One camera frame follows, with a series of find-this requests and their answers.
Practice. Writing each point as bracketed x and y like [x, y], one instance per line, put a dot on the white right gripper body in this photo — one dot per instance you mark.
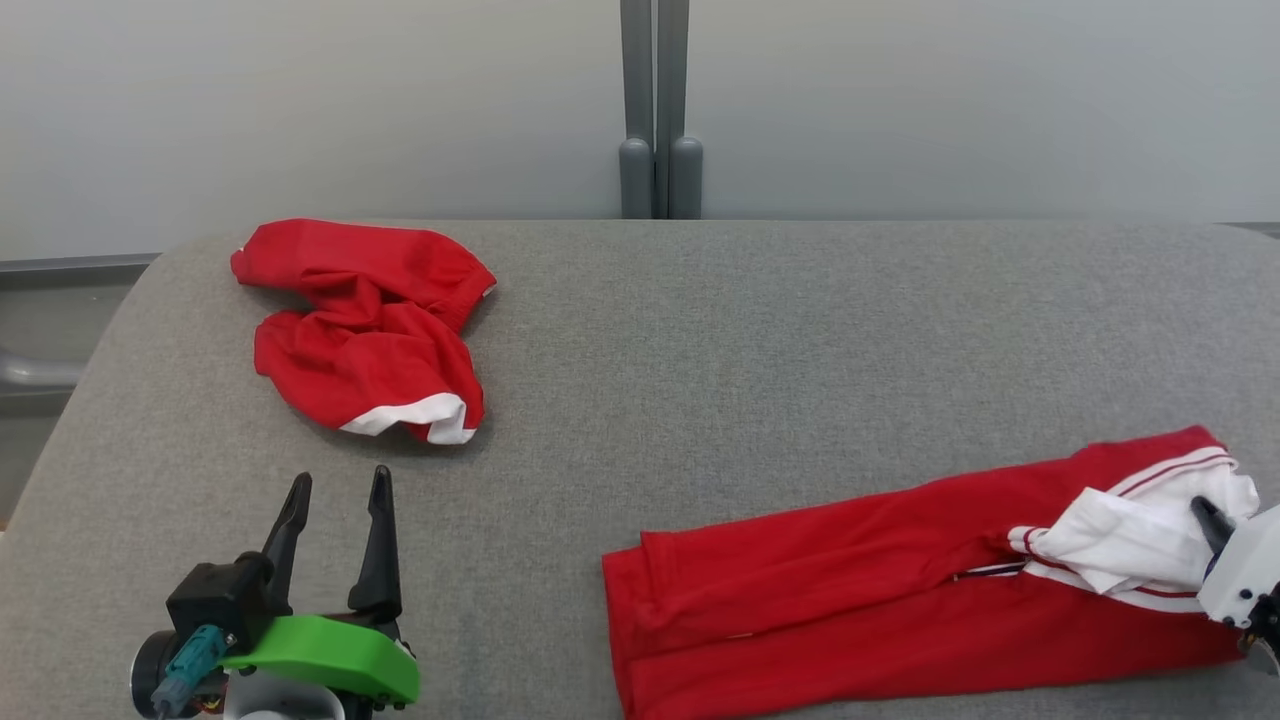
[1250, 570]

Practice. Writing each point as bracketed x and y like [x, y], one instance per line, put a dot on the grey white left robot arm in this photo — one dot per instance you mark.
[270, 700]

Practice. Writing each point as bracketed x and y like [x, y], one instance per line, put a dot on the grey partition foot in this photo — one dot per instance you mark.
[35, 372]

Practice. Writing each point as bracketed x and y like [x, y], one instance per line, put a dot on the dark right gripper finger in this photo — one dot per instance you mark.
[1212, 522]

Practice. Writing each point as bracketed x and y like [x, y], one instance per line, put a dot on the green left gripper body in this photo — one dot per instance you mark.
[330, 655]

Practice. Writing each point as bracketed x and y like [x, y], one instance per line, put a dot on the grey partition post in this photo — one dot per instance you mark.
[680, 100]
[636, 100]

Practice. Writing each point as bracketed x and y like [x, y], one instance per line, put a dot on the red shorts with white hem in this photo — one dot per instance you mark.
[370, 340]

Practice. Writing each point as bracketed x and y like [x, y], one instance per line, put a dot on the red Bulls basketball jersey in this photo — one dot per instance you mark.
[850, 590]

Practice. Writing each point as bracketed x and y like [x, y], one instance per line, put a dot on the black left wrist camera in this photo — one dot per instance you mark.
[215, 600]

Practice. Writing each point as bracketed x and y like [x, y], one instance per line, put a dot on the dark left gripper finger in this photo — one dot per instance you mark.
[285, 550]
[378, 560]

